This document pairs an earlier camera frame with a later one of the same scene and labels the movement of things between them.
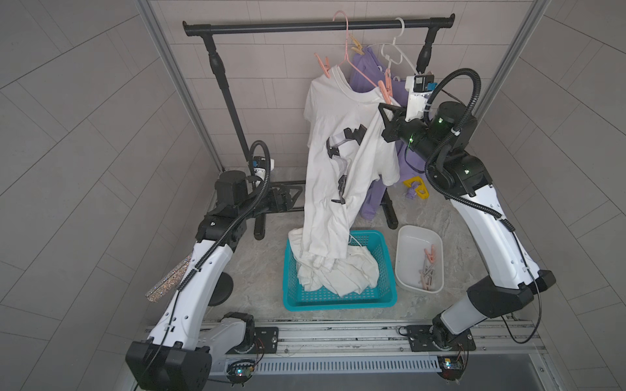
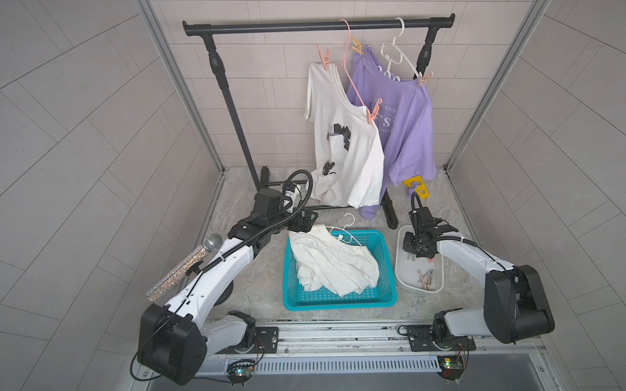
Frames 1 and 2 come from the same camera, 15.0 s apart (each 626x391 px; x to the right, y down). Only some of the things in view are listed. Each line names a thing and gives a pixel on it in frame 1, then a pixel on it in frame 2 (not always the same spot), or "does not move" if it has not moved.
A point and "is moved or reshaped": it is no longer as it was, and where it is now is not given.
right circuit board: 451,367 does not move
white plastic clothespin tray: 419,259 does not move
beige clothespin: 359,49 does not move
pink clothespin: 326,64 is moved or reshaped
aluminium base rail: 383,348 does not move
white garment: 350,141 is moved or reshaped
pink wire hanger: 346,49 -> 345,63
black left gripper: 282,204 -> 305,225
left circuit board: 240,371 does not move
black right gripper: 397,125 -> 407,248
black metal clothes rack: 272,195 does not move
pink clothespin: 389,84 -> 375,110
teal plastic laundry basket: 382,295 does not move
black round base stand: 222,290 does not move
